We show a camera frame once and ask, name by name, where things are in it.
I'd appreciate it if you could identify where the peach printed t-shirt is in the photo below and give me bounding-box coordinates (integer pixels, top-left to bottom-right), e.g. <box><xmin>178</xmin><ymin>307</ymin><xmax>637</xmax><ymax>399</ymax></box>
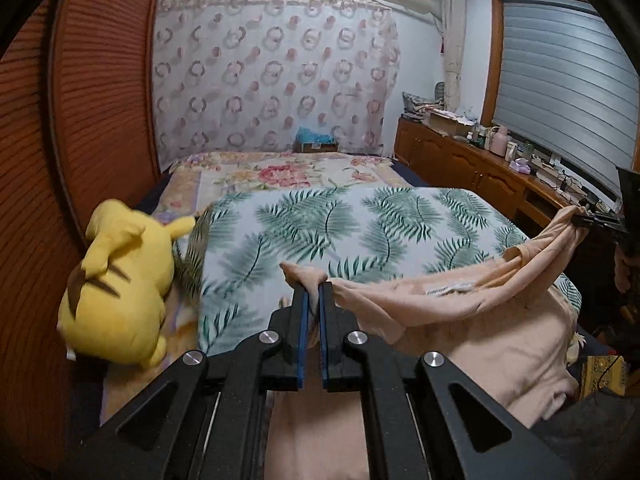
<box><xmin>265</xmin><ymin>204</ymin><xmax>588</xmax><ymax>480</ymax></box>

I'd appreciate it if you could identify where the person's right hand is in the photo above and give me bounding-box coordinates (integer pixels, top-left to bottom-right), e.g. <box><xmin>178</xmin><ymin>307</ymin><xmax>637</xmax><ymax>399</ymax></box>
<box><xmin>615</xmin><ymin>247</ymin><xmax>635</xmax><ymax>293</ymax></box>

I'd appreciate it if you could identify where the dark cloth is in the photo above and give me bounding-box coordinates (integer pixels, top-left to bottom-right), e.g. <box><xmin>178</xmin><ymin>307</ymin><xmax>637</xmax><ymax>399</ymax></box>
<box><xmin>530</xmin><ymin>387</ymin><xmax>640</xmax><ymax>480</ymax></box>

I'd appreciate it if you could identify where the open beige cardboard box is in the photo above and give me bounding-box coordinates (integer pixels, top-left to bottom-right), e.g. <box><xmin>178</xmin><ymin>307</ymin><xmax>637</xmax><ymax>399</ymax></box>
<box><xmin>427</xmin><ymin>109</ymin><xmax>473</xmax><ymax>137</ymax></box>

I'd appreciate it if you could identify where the wooden louvered wardrobe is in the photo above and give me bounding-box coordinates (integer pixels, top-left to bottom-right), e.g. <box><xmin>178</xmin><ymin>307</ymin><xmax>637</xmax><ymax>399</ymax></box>
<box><xmin>0</xmin><ymin>0</ymin><xmax>168</xmax><ymax>471</ymax></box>

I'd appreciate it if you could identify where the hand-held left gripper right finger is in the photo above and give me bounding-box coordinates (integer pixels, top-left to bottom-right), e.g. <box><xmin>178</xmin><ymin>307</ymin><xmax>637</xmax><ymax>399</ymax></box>
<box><xmin>320</xmin><ymin>282</ymin><xmax>556</xmax><ymax>480</ymax></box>

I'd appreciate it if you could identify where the green leaf-print blanket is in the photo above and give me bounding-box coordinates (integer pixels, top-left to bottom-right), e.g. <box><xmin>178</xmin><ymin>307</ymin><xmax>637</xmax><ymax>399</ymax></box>
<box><xmin>175</xmin><ymin>186</ymin><xmax>583</xmax><ymax>356</ymax></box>

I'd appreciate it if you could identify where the wooden sideboard cabinet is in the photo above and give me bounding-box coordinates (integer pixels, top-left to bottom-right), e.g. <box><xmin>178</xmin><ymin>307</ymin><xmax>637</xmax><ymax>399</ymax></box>
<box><xmin>392</xmin><ymin>117</ymin><xmax>621</xmax><ymax>231</ymax></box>

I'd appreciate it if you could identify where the dark blue bed sheet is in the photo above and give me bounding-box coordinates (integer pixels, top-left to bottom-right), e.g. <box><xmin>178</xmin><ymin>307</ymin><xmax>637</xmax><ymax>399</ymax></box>
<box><xmin>135</xmin><ymin>157</ymin><xmax>521</xmax><ymax>221</ymax></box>

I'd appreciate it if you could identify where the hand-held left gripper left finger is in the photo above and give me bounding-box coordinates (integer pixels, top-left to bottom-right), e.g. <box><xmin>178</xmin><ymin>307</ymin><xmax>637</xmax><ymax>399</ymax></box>
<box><xmin>60</xmin><ymin>284</ymin><xmax>308</xmax><ymax>480</ymax></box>

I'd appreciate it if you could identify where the yellow plush toy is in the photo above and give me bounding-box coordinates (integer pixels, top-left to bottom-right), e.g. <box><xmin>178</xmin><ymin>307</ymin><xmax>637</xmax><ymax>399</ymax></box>
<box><xmin>56</xmin><ymin>199</ymin><xmax>197</xmax><ymax>372</ymax></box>

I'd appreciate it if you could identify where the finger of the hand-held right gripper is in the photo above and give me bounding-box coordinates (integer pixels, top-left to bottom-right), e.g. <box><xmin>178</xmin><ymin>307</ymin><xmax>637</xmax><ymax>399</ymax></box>
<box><xmin>570</xmin><ymin>212</ymin><xmax>627</xmax><ymax>234</ymax></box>

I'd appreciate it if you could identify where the floral blanket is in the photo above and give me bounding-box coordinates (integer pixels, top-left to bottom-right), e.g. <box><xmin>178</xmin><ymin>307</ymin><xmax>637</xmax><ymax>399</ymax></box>
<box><xmin>100</xmin><ymin>151</ymin><xmax>401</xmax><ymax>426</ymax></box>

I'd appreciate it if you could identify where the circle-patterned sheer curtain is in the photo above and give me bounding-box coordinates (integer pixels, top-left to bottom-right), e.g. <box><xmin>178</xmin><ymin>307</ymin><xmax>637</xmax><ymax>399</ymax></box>
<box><xmin>152</xmin><ymin>0</ymin><xmax>401</xmax><ymax>161</ymax></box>

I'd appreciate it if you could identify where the beige window curtain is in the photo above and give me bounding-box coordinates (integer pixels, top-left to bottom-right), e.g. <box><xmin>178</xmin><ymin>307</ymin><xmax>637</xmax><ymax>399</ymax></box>
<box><xmin>439</xmin><ymin>0</ymin><xmax>468</xmax><ymax>111</ymax></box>

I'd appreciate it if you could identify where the yellow patterned box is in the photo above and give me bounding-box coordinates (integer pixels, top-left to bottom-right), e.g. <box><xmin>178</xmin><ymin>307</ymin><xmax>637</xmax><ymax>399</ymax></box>
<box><xmin>580</xmin><ymin>355</ymin><xmax>628</xmax><ymax>391</ymax></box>

